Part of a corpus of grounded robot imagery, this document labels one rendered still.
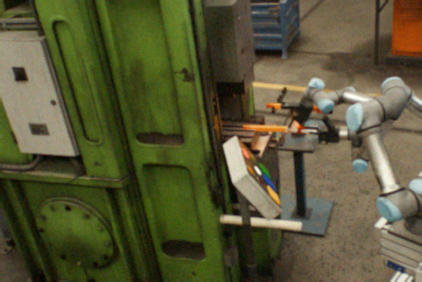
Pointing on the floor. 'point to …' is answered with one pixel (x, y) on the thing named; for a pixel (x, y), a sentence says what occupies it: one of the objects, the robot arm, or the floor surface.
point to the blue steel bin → (275, 24)
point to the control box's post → (249, 241)
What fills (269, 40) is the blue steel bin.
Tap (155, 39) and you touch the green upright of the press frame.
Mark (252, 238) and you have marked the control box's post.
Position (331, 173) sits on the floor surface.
